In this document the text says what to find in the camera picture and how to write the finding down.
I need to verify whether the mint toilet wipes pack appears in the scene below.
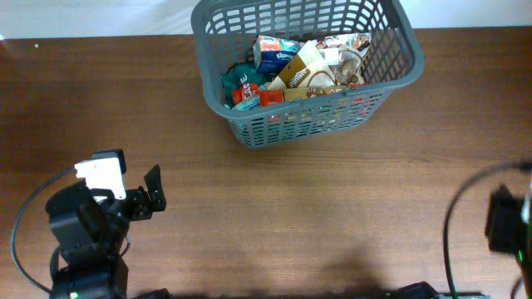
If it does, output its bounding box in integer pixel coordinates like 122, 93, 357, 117
232, 96, 261, 111

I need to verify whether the green Nescafe coffee bag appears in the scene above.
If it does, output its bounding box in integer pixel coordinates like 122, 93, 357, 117
220, 62, 274, 108

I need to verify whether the orange San Remo spaghetti pack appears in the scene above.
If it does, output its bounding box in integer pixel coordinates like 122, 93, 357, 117
258, 83, 363, 106

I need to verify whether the blue Kleenex tissue multipack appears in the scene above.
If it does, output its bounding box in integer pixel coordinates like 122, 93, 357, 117
253, 35, 303, 74

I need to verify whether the beige snack pouch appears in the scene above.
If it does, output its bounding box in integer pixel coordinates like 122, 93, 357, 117
315, 32, 372, 86
266, 41, 337, 90

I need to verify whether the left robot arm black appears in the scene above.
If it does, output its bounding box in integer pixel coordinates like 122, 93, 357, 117
45, 149, 166, 298

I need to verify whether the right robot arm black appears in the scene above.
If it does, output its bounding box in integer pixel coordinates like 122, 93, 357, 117
485, 184, 531, 299

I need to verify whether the dark device bottom edge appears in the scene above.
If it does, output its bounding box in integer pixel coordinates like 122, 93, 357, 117
385, 282, 491, 299

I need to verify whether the dark device bottom left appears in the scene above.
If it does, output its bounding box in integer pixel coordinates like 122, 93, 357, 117
133, 288, 171, 299

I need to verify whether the grey plastic lattice basket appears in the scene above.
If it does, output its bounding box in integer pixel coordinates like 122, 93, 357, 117
190, 0, 425, 148

